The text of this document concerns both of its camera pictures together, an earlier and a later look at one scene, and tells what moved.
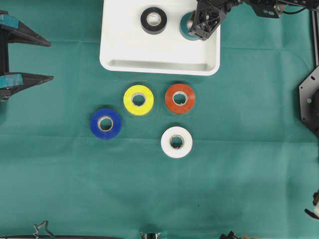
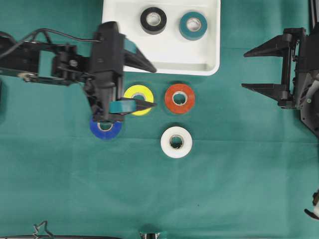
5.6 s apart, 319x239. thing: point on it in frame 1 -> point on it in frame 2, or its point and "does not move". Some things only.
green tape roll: (184, 28) does not move
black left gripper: (12, 31) -> (104, 89)
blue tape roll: (100, 132) does not move
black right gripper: (207, 17) -> (304, 58)
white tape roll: (176, 142) does not move
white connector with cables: (314, 211) does not move
